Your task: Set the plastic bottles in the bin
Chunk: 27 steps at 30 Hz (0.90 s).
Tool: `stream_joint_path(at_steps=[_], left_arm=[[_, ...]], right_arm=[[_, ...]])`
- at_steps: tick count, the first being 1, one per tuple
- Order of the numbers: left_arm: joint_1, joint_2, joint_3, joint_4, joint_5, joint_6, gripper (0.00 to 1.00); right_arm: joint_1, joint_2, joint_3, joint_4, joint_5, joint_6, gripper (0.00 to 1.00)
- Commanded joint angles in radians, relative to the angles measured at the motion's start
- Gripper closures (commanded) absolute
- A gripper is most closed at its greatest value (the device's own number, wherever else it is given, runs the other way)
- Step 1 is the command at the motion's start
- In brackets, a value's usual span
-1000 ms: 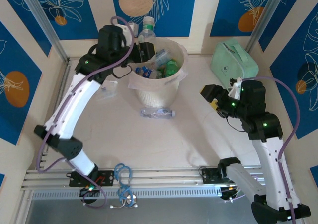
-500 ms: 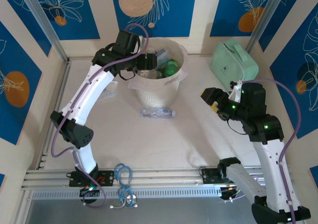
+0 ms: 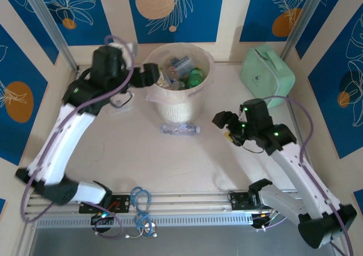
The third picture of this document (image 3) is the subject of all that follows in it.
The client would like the crushed blue label bottle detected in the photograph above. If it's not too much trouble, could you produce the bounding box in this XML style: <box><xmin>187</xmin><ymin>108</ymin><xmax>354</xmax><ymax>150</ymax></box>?
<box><xmin>171</xmin><ymin>56</ymin><xmax>193</xmax><ymax>75</ymax></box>

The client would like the clear bottle purple label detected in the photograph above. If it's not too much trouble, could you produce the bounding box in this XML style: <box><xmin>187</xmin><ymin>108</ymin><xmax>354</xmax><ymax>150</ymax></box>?
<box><xmin>160</xmin><ymin>123</ymin><xmax>202</xmax><ymax>137</ymax></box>

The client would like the green plastic soda bottle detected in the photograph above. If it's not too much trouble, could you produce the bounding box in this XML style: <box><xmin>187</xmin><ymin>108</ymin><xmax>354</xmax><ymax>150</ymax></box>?
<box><xmin>187</xmin><ymin>68</ymin><xmax>205</xmax><ymax>90</ymax></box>

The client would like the beige plastic bin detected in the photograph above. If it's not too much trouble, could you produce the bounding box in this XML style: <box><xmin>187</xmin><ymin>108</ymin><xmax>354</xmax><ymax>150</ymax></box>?
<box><xmin>143</xmin><ymin>42</ymin><xmax>216</xmax><ymax>123</ymax></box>

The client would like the mint green zip pouch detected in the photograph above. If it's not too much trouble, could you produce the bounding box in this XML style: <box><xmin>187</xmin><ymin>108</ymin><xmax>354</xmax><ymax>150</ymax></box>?
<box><xmin>239</xmin><ymin>44</ymin><xmax>296</xmax><ymax>110</ymax></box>

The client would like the black base connector block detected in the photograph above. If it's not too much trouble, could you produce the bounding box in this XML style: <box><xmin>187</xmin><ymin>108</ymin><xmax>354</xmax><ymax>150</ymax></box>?
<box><xmin>90</xmin><ymin>212</ymin><xmax>115</xmax><ymax>234</ymax></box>
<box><xmin>251</xmin><ymin>210</ymin><xmax>280</xmax><ymax>230</ymax></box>

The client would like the blue stethoscope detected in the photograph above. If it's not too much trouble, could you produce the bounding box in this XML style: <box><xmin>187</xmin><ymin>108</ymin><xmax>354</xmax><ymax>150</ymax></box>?
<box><xmin>124</xmin><ymin>186</ymin><xmax>158</xmax><ymax>239</ymax></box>

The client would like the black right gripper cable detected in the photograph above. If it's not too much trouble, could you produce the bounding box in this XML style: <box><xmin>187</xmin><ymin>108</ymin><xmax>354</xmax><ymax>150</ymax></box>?
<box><xmin>242</xmin><ymin>141</ymin><xmax>266</xmax><ymax>154</ymax></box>

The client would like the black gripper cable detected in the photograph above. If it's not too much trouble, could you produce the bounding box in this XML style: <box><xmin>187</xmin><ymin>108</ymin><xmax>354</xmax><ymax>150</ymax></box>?
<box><xmin>111</xmin><ymin>92</ymin><xmax>134</xmax><ymax>108</ymax></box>
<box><xmin>242</xmin><ymin>141</ymin><xmax>266</xmax><ymax>154</ymax></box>

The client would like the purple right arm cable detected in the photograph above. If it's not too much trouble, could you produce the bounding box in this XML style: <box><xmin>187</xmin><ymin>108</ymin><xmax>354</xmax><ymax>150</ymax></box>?
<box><xmin>255</xmin><ymin>95</ymin><xmax>355</xmax><ymax>256</ymax></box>

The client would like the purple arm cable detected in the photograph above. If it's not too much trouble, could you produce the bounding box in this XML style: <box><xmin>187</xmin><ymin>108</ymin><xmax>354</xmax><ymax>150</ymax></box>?
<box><xmin>255</xmin><ymin>95</ymin><xmax>355</xmax><ymax>256</ymax></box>
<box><xmin>19</xmin><ymin>35</ymin><xmax>134</xmax><ymax>239</ymax></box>

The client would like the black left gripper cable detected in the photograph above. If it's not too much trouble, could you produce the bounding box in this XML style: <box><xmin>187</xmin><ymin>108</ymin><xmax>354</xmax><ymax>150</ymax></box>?
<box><xmin>111</xmin><ymin>92</ymin><xmax>134</xmax><ymax>108</ymax></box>

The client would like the aluminium frame post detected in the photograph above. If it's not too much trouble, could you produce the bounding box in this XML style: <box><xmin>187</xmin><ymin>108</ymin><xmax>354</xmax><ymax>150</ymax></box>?
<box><xmin>280</xmin><ymin>0</ymin><xmax>332</xmax><ymax>66</ymax></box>
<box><xmin>21</xmin><ymin>0</ymin><xmax>80</xmax><ymax>73</ymax></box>

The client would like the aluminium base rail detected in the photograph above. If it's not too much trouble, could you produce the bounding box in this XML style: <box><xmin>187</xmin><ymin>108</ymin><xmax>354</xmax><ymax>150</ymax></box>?
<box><xmin>24</xmin><ymin>188</ymin><xmax>301</xmax><ymax>217</ymax></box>

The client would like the slotted grey cable duct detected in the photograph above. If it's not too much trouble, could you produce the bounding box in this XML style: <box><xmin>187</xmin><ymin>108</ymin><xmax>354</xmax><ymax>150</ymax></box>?
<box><xmin>36</xmin><ymin>212</ymin><xmax>254</xmax><ymax>229</ymax></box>

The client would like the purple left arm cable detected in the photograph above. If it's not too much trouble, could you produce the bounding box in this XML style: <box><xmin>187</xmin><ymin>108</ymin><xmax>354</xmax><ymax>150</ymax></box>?
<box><xmin>19</xmin><ymin>35</ymin><xmax>134</xmax><ymax>239</ymax></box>

